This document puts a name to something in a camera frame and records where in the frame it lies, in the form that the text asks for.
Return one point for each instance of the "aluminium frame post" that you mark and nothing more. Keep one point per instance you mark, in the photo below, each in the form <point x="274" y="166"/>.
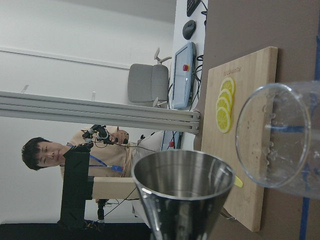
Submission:
<point x="49" y="108"/>

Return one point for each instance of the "black teleoperation controller left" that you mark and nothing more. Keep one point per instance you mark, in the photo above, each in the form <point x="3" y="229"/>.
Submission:
<point x="98" y="225"/>

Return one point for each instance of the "black teleoperation controller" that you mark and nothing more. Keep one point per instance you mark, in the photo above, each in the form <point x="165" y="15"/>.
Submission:
<point x="108" y="135"/>
<point x="98" y="225"/>

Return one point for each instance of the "steel cocktail jigger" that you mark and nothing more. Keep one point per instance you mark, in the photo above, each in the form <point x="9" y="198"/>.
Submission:
<point x="182" y="192"/>

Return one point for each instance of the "wooden post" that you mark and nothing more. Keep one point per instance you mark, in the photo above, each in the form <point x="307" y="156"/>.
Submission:
<point x="114" y="188"/>

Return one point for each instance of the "bamboo cutting board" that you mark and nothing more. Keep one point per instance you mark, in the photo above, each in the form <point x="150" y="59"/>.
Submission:
<point x="247" y="140"/>

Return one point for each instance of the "blue teach pendant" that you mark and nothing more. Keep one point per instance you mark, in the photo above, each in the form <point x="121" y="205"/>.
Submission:
<point x="171" y="140"/>
<point x="183" y="76"/>

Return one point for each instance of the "seated person in beige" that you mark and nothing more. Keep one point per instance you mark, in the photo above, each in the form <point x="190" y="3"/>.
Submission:
<point x="105" y="160"/>

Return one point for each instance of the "black panel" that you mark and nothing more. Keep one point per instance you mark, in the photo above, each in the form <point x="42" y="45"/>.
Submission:
<point x="52" y="231"/>

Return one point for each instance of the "yellow plastic knife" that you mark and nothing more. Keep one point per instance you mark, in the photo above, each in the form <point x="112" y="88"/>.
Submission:
<point x="238" y="182"/>

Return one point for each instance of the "black computer mouse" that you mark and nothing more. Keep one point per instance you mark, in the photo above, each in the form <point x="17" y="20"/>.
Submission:
<point x="189" y="29"/>

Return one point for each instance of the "black teleoperation controller right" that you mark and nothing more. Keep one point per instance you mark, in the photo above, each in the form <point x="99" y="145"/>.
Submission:
<point x="108" y="135"/>

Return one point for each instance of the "black keyboard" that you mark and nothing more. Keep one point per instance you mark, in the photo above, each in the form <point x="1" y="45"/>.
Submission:
<point x="191" y="6"/>

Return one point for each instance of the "clear wine glass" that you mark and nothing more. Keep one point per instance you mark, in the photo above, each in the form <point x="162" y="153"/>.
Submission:
<point x="293" y="157"/>

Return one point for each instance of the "grey office chair right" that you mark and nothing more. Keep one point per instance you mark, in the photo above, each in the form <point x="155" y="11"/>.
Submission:
<point x="149" y="83"/>

